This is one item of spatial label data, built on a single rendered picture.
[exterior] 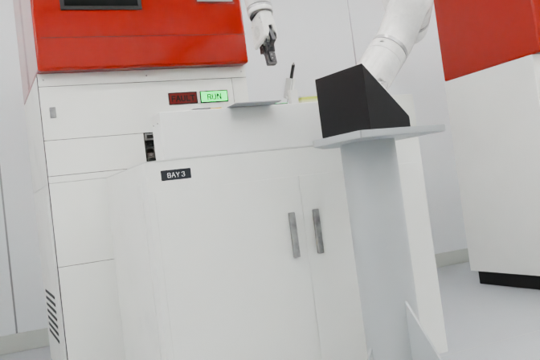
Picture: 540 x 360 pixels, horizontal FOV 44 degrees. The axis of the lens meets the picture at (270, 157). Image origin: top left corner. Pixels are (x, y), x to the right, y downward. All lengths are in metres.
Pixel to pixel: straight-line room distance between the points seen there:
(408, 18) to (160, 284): 1.07
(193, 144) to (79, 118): 0.69
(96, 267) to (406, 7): 1.41
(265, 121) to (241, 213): 0.30
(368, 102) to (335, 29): 2.95
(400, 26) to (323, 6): 2.74
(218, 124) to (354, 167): 0.43
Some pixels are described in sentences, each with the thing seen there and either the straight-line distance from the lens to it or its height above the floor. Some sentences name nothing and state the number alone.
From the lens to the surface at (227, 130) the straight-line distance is 2.02.
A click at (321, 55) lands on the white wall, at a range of 4.68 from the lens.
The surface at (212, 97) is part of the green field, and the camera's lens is 2.69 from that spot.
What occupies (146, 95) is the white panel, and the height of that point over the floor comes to 1.12.
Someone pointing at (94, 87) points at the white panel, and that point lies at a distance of 2.59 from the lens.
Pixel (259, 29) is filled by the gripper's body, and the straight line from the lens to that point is 2.18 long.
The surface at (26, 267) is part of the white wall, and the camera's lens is 4.00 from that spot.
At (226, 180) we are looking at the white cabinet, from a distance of 2.00.
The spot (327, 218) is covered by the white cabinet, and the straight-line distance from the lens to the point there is 2.14.
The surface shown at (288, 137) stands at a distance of 2.10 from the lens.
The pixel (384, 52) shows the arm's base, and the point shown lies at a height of 1.05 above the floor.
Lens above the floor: 0.69
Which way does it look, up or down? 3 degrees up
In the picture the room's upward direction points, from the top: 7 degrees counter-clockwise
